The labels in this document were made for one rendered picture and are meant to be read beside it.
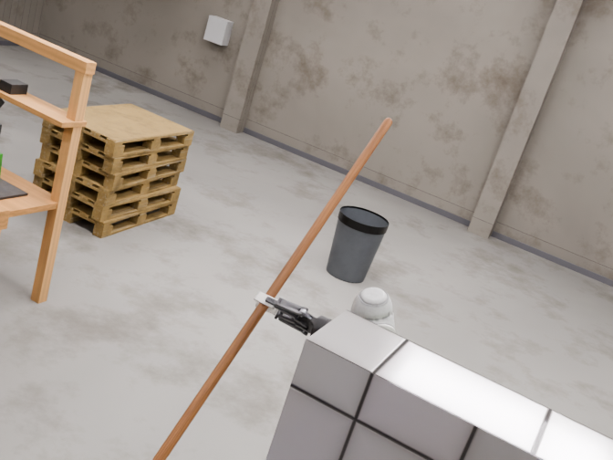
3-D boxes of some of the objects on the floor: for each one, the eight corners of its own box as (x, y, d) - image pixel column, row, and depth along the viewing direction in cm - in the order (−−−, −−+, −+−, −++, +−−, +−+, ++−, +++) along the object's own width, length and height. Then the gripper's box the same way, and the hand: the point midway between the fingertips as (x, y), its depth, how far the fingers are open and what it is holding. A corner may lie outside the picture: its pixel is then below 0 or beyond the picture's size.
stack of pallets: (109, 182, 852) (127, 100, 822) (176, 214, 825) (197, 130, 795) (23, 203, 738) (40, 108, 707) (98, 239, 710) (119, 142, 680)
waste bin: (313, 269, 794) (332, 211, 773) (332, 257, 841) (351, 202, 820) (358, 290, 778) (379, 231, 757) (376, 277, 825) (395, 221, 804)
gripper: (319, 329, 216) (246, 294, 224) (322, 355, 230) (253, 320, 237) (333, 308, 220) (260, 274, 228) (335, 334, 233) (265, 301, 241)
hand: (266, 302), depth 231 cm, fingers closed on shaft, 3 cm apart
